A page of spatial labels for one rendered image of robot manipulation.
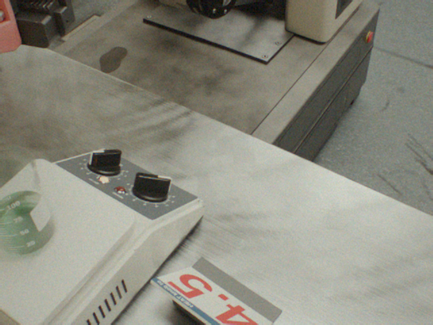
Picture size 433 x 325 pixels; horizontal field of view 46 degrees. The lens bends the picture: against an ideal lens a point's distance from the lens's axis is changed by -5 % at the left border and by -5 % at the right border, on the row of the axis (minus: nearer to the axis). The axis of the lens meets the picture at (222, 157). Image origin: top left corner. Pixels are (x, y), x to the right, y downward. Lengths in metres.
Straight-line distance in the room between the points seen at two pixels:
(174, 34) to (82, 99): 0.81
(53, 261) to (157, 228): 0.09
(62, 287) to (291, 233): 0.22
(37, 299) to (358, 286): 0.27
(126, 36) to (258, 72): 0.39
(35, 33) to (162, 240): 0.21
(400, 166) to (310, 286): 1.19
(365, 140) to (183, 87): 0.67
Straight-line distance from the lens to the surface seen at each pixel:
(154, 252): 0.45
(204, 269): 0.47
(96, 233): 0.41
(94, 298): 0.41
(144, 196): 0.46
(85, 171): 0.49
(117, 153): 0.50
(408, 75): 1.98
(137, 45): 1.42
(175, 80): 1.28
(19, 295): 0.40
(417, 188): 1.59
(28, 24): 0.34
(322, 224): 0.51
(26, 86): 0.71
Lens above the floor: 1.16
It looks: 47 degrees down
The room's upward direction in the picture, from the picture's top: 2 degrees counter-clockwise
